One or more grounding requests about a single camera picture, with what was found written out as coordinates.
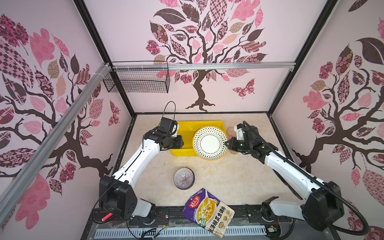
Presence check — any aluminium rail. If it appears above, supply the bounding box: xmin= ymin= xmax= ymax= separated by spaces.
xmin=113 ymin=62 xmax=296 ymax=71
xmin=1 ymin=63 xmax=111 ymax=224

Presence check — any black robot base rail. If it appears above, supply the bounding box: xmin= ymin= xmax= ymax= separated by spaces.
xmin=81 ymin=205 xmax=340 ymax=240

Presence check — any black corrugated cable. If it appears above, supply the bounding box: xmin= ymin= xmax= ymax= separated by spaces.
xmin=242 ymin=120 xmax=370 ymax=236

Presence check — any purple patterned bowl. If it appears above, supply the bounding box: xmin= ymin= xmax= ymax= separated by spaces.
xmin=174 ymin=168 xmax=195 ymax=190

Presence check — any aluminium rail left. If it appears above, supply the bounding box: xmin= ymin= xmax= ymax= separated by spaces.
xmin=1 ymin=63 xmax=111 ymax=224

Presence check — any purple seasoning packet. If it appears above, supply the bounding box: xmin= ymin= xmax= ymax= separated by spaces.
xmin=182 ymin=188 xmax=235 ymax=239

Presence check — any white vent grille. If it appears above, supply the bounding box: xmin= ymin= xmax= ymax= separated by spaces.
xmin=94 ymin=226 xmax=267 ymax=240

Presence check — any pink translucent cup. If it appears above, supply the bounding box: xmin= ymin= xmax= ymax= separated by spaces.
xmin=227 ymin=127 xmax=237 ymax=140

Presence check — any yellow plastic bin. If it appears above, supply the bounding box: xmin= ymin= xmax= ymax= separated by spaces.
xmin=171 ymin=121 xmax=226 ymax=157

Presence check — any yellow dotted plate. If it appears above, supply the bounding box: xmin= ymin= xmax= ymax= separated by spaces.
xmin=192 ymin=126 xmax=228 ymax=161

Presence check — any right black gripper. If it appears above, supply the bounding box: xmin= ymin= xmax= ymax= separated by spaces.
xmin=223 ymin=136 xmax=252 ymax=154

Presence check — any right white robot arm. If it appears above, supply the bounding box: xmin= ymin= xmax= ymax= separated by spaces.
xmin=225 ymin=123 xmax=345 ymax=231

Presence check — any aluminium rail back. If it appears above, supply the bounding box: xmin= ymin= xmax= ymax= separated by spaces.
xmin=113 ymin=62 xmax=296 ymax=71

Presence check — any black wire basket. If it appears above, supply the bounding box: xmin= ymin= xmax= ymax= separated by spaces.
xmin=103 ymin=60 xmax=171 ymax=94

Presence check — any pink marker pen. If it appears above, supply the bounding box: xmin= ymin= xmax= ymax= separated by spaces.
xmin=102 ymin=213 xmax=113 ymax=222

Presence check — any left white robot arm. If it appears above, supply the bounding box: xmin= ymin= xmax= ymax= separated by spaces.
xmin=98 ymin=117 xmax=184 ymax=219

